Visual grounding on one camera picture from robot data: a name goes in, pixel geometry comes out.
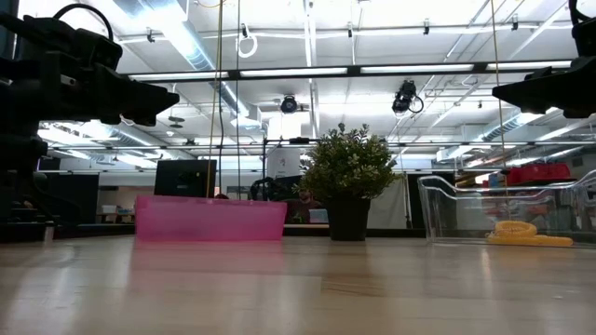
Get artificial plant in black pot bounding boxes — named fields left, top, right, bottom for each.
left=292, top=123, right=404, bottom=242

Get white hanging cable loop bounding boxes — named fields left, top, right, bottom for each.
left=236, top=22, right=259, bottom=60

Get red storage bins on shelf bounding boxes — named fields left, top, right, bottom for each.
left=506, top=162, right=576, bottom=186

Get dark background monitor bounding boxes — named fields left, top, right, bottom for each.
left=154, top=159, right=218, bottom=199

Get black overhead camera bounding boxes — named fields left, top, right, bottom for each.
left=392, top=79, right=425, bottom=115

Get LED light strip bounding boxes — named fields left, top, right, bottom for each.
left=129, top=71, right=229, bottom=81
left=239, top=67, right=349, bottom=78
left=486, top=60, right=573, bottom=72
left=360, top=63, right=475, bottom=74

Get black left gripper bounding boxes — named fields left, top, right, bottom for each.
left=0, top=11, right=181, bottom=127

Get orange spring keychain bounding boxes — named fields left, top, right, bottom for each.
left=486, top=234, right=575, bottom=248
left=493, top=220, right=539, bottom=238

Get clear plastic bin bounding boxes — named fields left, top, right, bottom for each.
left=417, top=169, right=596, bottom=248

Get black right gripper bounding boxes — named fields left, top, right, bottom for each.
left=492, top=0, right=596, bottom=120

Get red translucent plastic bin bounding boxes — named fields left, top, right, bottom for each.
left=134, top=194, right=289, bottom=242

